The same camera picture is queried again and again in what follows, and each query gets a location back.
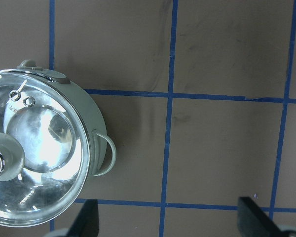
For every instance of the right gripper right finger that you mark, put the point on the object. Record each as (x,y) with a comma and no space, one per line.
(253,222)

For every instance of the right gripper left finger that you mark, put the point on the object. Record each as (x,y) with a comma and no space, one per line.
(86,223)

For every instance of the pale green electric pot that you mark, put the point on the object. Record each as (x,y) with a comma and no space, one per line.
(102,153)

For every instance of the glass pot lid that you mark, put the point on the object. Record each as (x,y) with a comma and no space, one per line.
(40,126)

